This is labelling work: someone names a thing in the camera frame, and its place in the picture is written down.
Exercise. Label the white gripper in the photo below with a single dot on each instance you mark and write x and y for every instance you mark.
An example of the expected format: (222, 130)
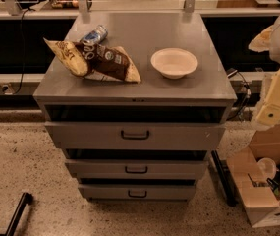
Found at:
(268, 115)

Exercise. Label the grey top drawer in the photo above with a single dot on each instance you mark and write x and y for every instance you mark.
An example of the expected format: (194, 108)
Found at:
(141, 136)

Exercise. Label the grey drawer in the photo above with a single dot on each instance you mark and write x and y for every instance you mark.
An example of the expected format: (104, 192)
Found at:
(136, 192)
(136, 169)
(141, 136)

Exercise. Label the open cardboard box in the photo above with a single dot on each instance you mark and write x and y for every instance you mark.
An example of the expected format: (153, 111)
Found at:
(260, 204)

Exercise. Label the grey metal drawer cabinet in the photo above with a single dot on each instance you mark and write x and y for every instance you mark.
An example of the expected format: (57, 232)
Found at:
(203, 97)

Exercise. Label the grey middle drawer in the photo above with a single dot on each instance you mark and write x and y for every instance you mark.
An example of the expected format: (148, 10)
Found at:
(136, 169)

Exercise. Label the grey bottom drawer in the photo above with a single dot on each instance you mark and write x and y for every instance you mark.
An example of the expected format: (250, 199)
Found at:
(136, 192)

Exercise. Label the clear plastic cup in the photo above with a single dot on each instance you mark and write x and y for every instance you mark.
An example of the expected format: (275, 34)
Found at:
(268, 167)

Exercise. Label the white paper bowl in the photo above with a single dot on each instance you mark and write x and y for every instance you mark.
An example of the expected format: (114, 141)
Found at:
(174, 63)

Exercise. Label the brown cream chip bag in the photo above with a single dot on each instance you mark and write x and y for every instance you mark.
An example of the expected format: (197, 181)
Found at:
(96, 61)

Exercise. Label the blue silver soda can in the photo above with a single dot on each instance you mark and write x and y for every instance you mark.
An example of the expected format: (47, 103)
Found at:
(95, 36)

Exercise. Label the black metal leg left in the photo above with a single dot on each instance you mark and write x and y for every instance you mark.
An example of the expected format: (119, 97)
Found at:
(26, 199)

